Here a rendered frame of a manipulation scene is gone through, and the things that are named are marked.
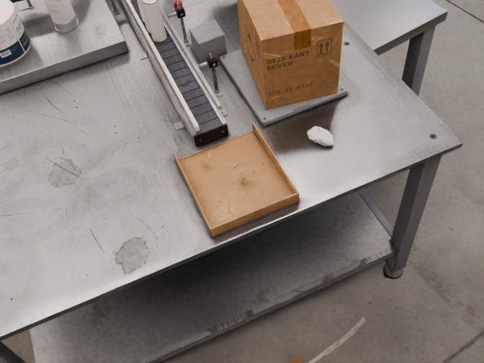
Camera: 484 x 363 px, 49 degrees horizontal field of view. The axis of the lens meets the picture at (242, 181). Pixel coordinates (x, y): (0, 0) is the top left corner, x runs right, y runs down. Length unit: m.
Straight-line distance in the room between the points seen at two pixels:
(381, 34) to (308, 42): 0.50
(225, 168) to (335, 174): 0.32
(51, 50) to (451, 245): 1.78
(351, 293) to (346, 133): 0.84
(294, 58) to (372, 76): 0.35
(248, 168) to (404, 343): 1.02
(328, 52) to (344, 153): 0.30
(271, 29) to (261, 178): 0.42
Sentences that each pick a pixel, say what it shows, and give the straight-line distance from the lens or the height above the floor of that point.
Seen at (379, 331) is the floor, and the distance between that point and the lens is 2.22.
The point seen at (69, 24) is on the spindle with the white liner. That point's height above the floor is 0.91.
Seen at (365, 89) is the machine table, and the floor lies 0.83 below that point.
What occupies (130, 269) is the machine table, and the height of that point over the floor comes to 0.83.
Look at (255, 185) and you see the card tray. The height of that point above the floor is 0.83.
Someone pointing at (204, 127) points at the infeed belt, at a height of 0.88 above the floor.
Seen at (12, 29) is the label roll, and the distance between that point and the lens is 2.04.
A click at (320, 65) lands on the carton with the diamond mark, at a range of 1.63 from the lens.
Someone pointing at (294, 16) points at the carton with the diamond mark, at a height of 1.12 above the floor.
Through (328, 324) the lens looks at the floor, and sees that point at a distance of 2.21.
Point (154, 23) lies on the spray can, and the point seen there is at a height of 0.96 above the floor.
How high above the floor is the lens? 2.04
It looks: 52 degrees down
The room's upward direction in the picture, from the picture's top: 7 degrees counter-clockwise
